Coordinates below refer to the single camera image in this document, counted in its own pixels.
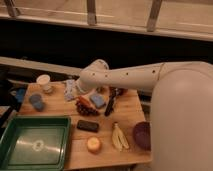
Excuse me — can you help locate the orange red pepper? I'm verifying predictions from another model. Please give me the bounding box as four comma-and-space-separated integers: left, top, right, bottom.
78, 96, 91, 106

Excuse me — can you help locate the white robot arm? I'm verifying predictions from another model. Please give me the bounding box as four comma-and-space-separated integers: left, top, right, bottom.
77, 60, 213, 171

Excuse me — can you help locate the red bowl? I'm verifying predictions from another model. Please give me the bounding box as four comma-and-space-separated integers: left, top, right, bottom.
110, 87, 127, 96

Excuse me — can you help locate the purple bowl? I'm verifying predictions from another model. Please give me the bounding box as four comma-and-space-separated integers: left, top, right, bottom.
133, 122, 151, 150

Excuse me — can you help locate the small metal cup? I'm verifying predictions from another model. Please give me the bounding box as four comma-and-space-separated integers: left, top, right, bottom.
96, 87, 104, 93

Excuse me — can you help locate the blue sponge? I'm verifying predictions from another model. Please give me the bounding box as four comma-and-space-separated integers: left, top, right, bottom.
89, 93, 106, 109

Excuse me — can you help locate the dark grape bunch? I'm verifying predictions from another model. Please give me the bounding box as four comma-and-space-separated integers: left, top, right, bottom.
76, 101, 100, 116

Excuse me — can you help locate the wooden board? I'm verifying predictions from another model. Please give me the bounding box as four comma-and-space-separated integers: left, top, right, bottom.
19, 82, 151, 171

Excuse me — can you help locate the black rectangular block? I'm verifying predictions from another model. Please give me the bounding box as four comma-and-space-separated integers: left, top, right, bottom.
77, 120, 99, 132

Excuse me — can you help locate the yellow round toy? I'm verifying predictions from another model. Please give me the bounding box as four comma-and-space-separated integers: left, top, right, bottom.
86, 137, 101, 153

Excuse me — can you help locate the white cup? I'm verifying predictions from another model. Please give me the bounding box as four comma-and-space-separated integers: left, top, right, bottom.
36, 74, 53, 94

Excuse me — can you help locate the blue cup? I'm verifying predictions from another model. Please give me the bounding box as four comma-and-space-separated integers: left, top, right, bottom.
29, 94, 44, 111

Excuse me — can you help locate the green plastic tray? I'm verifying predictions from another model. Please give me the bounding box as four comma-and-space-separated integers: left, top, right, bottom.
0, 116, 71, 171

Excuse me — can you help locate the black handled utensil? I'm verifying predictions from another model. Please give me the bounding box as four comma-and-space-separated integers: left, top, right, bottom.
104, 88, 117, 116

